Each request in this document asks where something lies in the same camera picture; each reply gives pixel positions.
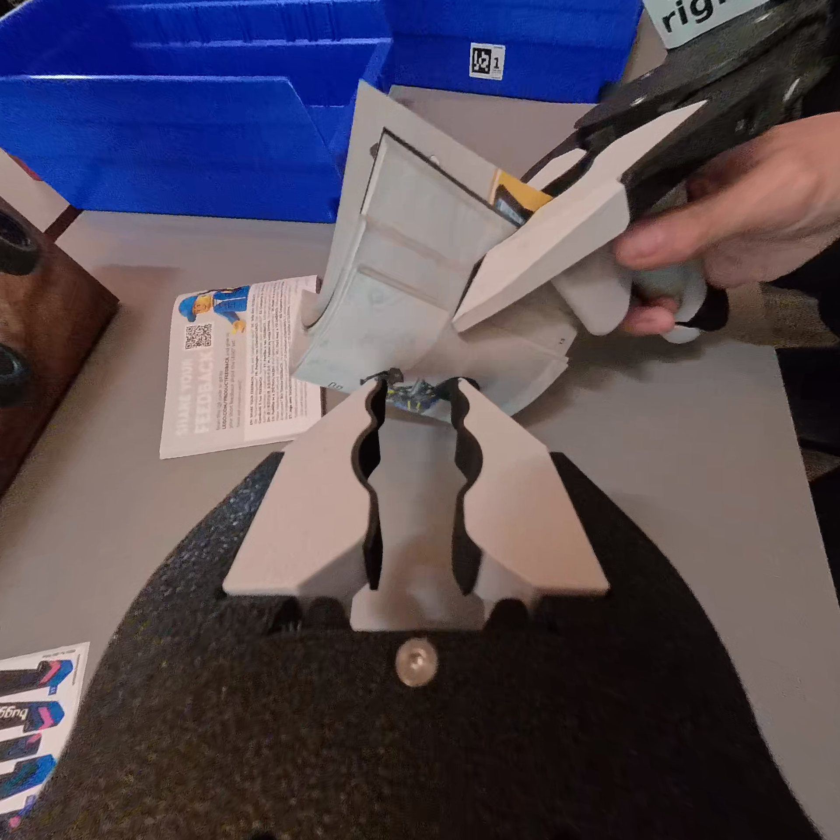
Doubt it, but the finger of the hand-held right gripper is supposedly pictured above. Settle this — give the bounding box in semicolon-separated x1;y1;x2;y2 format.
451;182;632;333
524;100;707;199

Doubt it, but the dark toy set box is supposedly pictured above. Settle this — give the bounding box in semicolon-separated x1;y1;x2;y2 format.
0;197;120;493

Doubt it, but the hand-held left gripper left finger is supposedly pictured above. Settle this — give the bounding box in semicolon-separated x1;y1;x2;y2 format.
222;377;389;598

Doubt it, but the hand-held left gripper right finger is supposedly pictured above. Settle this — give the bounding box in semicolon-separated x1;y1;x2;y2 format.
448;377;611;598

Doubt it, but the instruction booklet with buggy cover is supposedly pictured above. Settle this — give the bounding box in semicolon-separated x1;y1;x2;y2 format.
328;308;580;422

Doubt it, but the toy sticker sheet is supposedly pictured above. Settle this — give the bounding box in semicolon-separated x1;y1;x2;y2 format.
0;642;91;831

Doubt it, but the person's right forearm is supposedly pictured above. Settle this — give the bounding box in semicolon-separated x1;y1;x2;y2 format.
768;259;840;309

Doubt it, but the person's right hand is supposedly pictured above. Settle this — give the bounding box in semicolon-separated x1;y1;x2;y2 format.
613;112;840;337

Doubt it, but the blue plastic bin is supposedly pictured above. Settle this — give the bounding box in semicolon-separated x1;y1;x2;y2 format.
0;0;395;224
377;0;644;105

